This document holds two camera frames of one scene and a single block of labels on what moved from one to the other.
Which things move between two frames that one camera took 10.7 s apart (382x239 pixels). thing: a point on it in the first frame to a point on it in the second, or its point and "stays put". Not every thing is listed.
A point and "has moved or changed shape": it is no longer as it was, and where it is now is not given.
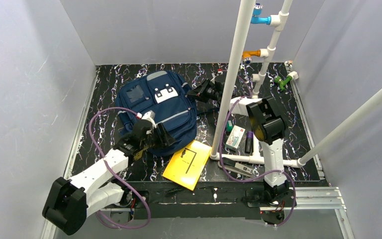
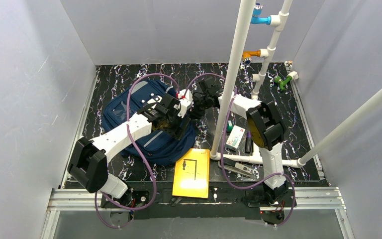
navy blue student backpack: x=165 y=94 has moved or changed shape
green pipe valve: x=282 y=83 stays put
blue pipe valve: x=256 y=19 stays put
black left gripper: x=156 y=135 to x=170 y=123
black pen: x=183 y=153 to x=184 y=164
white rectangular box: x=235 y=137 stays put
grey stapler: x=229 y=164 stays put
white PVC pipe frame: x=240 y=40 stays put
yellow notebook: x=186 y=165 has moved or changed shape
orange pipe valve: x=246 y=56 stays put
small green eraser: x=229 y=126 stays put
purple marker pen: x=248 y=144 stays put
